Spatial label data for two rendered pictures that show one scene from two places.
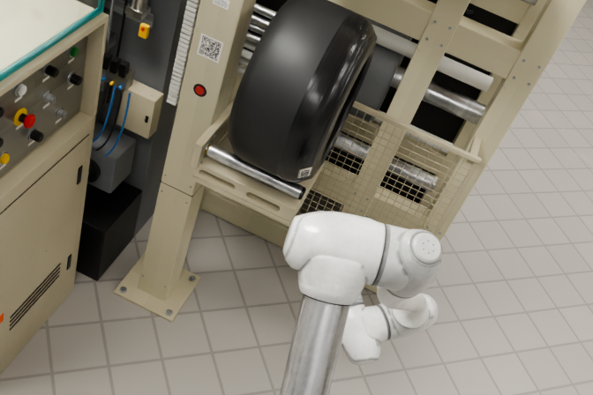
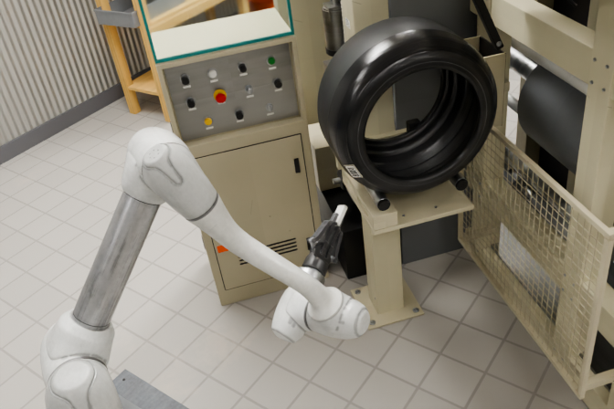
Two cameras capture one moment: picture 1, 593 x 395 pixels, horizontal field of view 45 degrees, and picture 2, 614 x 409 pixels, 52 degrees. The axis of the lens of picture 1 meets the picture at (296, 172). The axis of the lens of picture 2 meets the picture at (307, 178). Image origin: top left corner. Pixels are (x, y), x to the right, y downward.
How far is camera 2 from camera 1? 1.90 m
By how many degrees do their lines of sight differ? 58
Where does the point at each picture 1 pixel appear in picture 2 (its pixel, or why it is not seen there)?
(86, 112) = (301, 116)
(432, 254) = (151, 159)
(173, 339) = (358, 341)
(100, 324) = not seen: hidden behind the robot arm
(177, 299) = (388, 318)
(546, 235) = not seen: outside the picture
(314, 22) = (376, 32)
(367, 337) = (284, 310)
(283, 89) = (329, 85)
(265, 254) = (504, 325)
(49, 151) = (252, 131)
